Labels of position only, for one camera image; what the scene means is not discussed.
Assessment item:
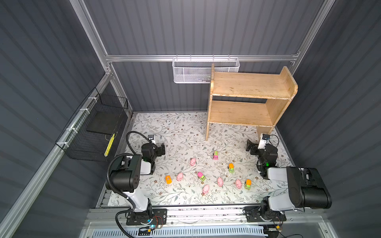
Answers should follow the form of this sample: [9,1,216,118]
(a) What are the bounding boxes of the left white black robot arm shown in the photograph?
[105,143,165,225]

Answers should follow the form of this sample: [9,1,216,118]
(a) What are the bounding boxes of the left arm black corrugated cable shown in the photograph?
[106,130,151,238]

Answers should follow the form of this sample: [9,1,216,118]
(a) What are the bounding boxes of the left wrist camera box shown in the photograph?
[148,134,156,144]

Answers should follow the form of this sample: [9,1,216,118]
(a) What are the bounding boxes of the pink toy pig right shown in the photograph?
[235,179,242,189]

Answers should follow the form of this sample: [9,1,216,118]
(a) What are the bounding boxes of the black wire mesh basket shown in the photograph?
[56,89,130,162]

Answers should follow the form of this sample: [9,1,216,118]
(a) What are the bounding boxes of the pink toy pig bottom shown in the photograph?
[201,184,210,195]

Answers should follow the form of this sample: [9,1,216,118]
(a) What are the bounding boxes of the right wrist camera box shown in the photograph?
[258,133,270,149]

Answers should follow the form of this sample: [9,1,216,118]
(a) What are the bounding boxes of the orange green mixer toy truck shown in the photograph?
[228,163,235,173]

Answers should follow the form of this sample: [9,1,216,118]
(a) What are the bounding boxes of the pink toy pig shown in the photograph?
[235,179,242,189]
[201,184,210,195]
[176,173,184,181]
[190,158,196,166]
[217,178,224,187]

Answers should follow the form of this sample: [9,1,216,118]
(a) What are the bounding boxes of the pink green striped toy truck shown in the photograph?
[212,151,218,160]

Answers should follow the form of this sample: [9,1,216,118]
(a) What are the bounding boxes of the pink toy pig upper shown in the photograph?
[190,158,196,166]

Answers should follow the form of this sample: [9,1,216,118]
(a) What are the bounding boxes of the wooden two-tier shelf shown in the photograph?
[205,66,298,137]

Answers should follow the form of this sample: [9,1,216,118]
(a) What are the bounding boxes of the floral patterned table mat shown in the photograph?
[125,113,287,206]

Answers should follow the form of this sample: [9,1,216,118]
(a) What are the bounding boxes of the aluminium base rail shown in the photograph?
[84,204,326,228]

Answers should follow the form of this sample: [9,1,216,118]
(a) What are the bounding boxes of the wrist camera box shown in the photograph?
[258,133,270,149]
[148,134,156,144]

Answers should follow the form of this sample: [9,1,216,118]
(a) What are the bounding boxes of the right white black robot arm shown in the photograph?
[245,134,332,222]

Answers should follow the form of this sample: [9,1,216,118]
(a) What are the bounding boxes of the pink toy pig left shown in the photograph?
[176,173,184,181]

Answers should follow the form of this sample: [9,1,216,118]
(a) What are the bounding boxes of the orange toy car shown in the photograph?
[165,175,172,184]

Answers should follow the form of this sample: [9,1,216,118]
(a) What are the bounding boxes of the white wire mesh basket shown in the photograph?
[172,57,240,84]

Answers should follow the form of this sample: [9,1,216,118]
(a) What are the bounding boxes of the white perforated cable tray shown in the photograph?
[89,225,268,238]

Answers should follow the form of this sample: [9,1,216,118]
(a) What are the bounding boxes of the pink toy pig middle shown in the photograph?
[217,178,224,187]

